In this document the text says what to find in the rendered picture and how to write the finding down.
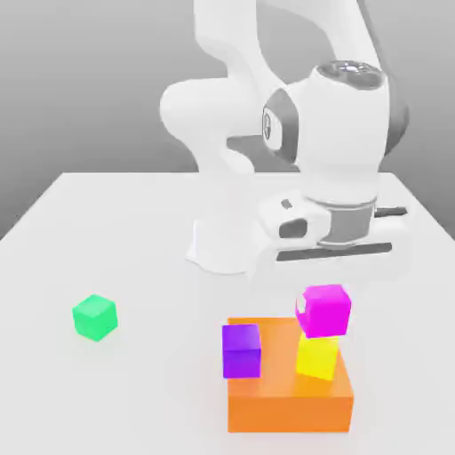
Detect small purple cube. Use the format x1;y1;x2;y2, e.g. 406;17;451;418
221;323;262;379

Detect small green cube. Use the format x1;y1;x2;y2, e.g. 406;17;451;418
71;293;119;343

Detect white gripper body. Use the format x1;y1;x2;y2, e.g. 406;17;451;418
250;232;412;286

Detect small magenta cube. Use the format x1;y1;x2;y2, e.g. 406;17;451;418
295;283;352;339

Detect small yellow cube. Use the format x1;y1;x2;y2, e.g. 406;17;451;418
295;332;339;382

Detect large orange box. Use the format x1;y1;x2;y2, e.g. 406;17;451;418
226;316;355;434

